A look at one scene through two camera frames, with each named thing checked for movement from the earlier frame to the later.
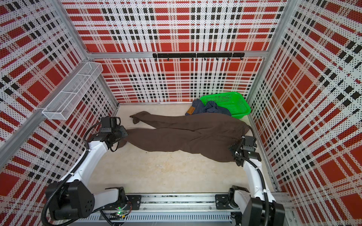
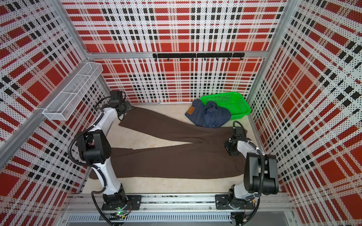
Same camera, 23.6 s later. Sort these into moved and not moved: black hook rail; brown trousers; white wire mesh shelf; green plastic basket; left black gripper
Moved: left black gripper; brown trousers
Not moved: black hook rail; white wire mesh shelf; green plastic basket
